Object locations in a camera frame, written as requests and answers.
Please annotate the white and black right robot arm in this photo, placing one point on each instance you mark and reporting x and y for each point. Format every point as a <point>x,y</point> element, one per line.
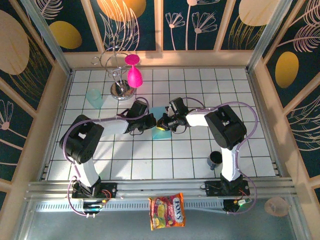
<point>198,118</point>

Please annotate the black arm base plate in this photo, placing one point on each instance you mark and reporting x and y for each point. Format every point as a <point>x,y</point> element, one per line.
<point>212,188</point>
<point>111,190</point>

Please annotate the pink wine glass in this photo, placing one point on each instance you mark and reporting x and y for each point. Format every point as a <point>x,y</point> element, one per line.
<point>135,77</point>

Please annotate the light blue cloth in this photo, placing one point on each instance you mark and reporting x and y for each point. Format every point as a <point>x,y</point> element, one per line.
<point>162,135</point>

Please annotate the translucent teal plastic cup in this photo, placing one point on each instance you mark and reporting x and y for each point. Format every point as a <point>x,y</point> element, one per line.
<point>94,98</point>

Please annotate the aluminium frame post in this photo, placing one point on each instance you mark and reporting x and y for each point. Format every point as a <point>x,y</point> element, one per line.
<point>47,37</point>
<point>267,35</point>

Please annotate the dark mug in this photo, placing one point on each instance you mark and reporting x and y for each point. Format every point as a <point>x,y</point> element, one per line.
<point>216,157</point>

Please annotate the orange Fox's candy bag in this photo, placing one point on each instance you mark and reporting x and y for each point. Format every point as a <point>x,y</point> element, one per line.
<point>166,211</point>

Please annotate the aluminium mounting rail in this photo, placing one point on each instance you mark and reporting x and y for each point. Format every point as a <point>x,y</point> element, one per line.
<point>162,186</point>

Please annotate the clear peach wine glass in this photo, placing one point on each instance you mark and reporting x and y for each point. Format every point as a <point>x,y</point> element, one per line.
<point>276,206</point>

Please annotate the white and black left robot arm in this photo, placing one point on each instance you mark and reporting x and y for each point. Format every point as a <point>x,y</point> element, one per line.
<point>112,126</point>

